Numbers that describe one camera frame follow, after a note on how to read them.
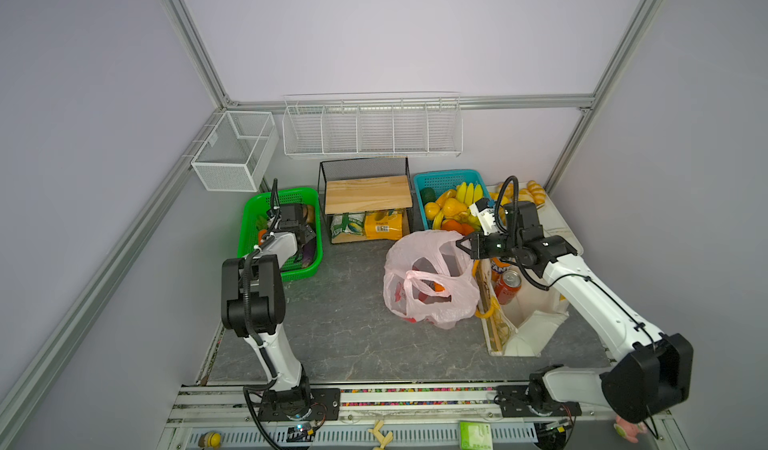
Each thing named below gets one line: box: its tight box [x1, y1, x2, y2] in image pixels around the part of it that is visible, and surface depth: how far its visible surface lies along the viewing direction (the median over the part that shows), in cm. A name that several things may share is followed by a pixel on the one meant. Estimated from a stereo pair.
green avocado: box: [420, 187, 437, 205], surface depth 116 cm
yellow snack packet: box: [364, 209, 410, 241], surface depth 104 cm
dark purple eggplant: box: [302, 237, 316, 268], surface depth 101 cm
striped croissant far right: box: [527, 180, 546, 205], surface depth 118 cm
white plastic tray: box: [486, 182, 584, 254], surface depth 113 cm
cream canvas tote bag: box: [474, 258, 569, 357], surface depth 78 cm
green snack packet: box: [330, 212, 365, 238], surface depth 107 cm
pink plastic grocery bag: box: [382, 229, 480, 329], surface depth 73 cm
